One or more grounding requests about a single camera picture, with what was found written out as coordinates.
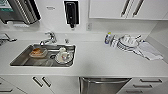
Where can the stainless steel dishwasher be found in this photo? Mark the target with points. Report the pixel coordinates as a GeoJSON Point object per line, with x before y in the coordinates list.
{"type": "Point", "coordinates": [103, 87]}

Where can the steel paper towel dispenser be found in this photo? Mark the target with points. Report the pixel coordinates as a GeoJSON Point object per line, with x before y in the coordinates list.
{"type": "Point", "coordinates": [16, 11]}

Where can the steel kitchen sink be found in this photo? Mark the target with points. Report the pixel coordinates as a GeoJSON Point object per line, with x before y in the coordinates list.
{"type": "Point", "coordinates": [18, 60]}

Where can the white cup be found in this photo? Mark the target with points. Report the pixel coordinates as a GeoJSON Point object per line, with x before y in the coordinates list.
{"type": "Point", "coordinates": [62, 52]}

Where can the orange bowl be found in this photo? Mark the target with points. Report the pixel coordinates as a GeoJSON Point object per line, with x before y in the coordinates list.
{"type": "Point", "coordinates": [37, 52]}

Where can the black soap dispenser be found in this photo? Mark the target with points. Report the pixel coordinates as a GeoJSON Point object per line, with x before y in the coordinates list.
{"type": "Point", "coordinates": [71, 13]}

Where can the blue dish soap bottle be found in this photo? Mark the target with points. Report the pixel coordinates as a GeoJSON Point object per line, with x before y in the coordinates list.
{"type": "Point", "coordinates": [107, 39]}

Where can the white wall outlet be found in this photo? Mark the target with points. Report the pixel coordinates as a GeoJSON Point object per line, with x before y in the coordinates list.
{"type": "Point", "coordinates": [89, 26]}

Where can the chrome sink faucet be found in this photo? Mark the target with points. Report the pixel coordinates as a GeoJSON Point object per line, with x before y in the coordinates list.
{"type": "Point", "coordinates": [49, 38]}

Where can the white wall cabinet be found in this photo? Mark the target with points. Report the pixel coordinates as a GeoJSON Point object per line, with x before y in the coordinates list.
{"type": "Point", "coordinates": [106, 8]}

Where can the stack of white dishes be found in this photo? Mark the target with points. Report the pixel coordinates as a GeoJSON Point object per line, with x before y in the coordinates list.
{"type": "Point", "coordinates": [126, 44]}

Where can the white base cabinet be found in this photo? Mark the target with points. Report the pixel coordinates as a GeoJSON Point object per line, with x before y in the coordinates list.
{"type": "Point", "coordinates": [63, 85]}

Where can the white dish cloth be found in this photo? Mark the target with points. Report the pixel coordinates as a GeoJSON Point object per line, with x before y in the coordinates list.
{"type": "Point", "coordinates": [150, 51]}

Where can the white plate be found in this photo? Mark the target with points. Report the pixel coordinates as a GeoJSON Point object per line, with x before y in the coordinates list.
{"type": "Point", "coordinates": [68, 60]}

